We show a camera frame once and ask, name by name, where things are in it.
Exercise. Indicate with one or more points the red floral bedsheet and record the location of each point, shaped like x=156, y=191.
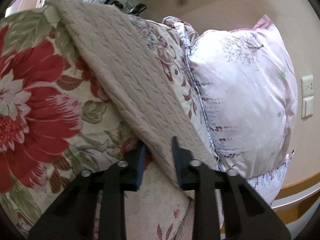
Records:
x=56, y=121

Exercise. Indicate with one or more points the white wall socket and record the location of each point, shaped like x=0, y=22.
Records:
x=307, y=86

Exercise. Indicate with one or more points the lavender print pillow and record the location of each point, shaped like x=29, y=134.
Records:
x=249, y=96

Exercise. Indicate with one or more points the cream knitted small garment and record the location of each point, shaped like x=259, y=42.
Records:
x=140, y=87

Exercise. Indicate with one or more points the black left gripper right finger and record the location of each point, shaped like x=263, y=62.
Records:
x=246, y=214

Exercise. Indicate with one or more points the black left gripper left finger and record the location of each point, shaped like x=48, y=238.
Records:
x=72, y=214

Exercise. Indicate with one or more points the white wall switch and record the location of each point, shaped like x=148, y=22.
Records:
x=307, y=107

